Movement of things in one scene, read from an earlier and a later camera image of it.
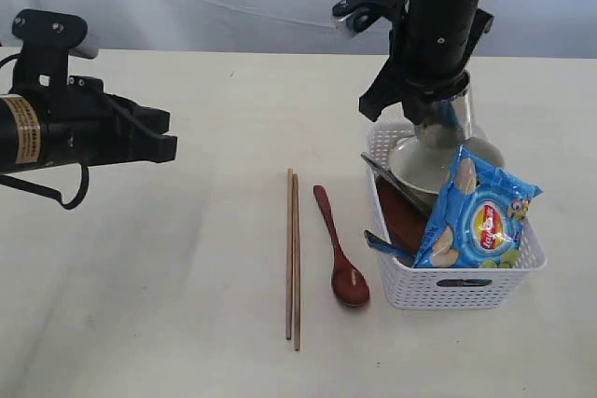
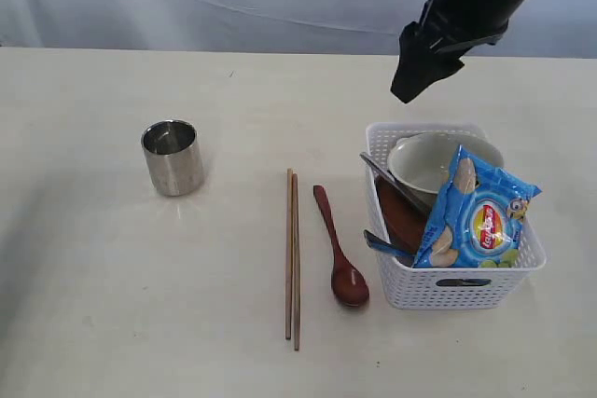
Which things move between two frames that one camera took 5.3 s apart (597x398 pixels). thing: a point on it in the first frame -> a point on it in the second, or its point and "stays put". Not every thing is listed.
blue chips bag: [480, 219] stays put
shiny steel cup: [450, 123] -> [173, 157]
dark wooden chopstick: [297, 262] stays put
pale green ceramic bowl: [430, 171] stays put
